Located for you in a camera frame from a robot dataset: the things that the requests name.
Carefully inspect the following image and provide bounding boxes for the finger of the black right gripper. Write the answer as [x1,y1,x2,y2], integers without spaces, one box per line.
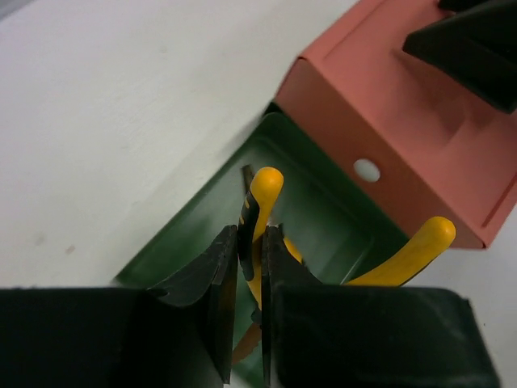
[402,3,516,114]
[438,0,487,11]

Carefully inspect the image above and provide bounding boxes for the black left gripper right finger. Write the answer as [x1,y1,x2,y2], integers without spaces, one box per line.
[262,227,501,387]

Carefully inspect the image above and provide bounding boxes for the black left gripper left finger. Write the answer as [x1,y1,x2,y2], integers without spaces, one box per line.
[1,226,237,387]

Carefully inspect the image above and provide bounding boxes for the green pull-out drawer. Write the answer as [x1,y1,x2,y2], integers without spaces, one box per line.
[116,104,407,287]

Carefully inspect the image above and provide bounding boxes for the salmon drawer box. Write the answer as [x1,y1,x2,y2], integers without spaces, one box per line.
[275,1,516,249]

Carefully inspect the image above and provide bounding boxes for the yellow handled long-nose pliers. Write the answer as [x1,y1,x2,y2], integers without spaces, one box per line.
[232,166,457,365]

